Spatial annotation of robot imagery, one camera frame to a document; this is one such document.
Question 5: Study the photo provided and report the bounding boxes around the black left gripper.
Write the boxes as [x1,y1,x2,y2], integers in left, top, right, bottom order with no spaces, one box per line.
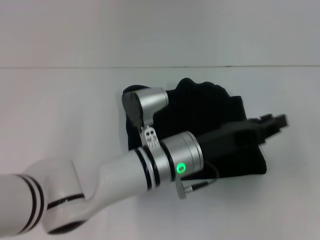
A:
[196,113,291,168]

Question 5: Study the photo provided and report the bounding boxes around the black shirt with FREE print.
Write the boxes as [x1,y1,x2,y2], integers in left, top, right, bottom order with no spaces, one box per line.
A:
[123,77,268,181]

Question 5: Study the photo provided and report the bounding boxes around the grey left arm cable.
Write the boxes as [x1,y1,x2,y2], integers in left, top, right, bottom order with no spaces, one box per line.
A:
[175,161,220,200]

